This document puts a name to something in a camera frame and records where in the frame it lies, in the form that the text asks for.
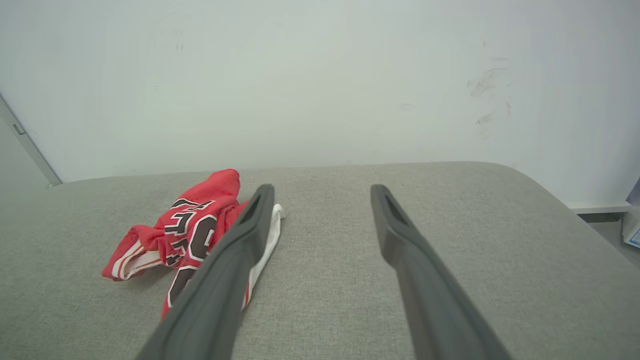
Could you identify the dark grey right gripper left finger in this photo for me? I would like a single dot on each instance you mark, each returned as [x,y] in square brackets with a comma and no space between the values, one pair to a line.
[225,280]

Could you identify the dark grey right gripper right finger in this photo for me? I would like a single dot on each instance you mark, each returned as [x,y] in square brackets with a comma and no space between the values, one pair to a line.
[430,290]

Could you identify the red basketball jersey garment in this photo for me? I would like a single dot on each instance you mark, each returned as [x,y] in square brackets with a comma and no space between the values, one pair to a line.
[192,225]

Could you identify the white box with blue print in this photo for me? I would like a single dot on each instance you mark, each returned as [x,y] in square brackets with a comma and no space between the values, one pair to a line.
[633,227]

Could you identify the grey wall baseboard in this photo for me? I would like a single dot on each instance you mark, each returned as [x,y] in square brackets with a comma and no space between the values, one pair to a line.
[600,210]

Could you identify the grey door frame strip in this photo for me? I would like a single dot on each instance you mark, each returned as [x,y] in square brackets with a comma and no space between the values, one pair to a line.
[27,142]

